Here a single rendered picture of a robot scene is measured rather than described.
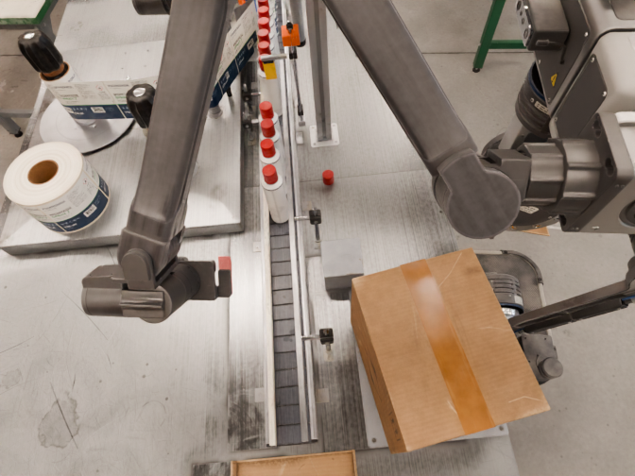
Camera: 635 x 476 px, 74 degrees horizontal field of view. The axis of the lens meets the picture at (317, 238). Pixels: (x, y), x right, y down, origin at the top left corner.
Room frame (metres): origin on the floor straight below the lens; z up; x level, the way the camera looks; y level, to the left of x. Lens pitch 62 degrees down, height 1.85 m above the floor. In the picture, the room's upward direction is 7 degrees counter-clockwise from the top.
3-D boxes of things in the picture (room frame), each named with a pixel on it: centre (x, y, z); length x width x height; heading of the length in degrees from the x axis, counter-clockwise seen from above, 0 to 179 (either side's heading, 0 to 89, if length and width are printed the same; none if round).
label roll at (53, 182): (0.73, 0.67, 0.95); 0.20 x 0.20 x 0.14
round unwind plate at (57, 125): (1.06, 0.68, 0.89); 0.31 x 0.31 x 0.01
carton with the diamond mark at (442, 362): (0.17, -0.19, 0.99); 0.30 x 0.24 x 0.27; 8
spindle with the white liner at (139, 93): (0.80, 0.37, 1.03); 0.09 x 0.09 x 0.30
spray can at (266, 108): (0.80, 0.09, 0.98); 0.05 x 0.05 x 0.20
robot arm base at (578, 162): (0.26, -0.28, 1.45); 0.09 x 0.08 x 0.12; 170
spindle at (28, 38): (1.06, 0.68, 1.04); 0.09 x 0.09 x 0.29
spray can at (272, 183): (0.60, 0.09, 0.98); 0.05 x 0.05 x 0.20
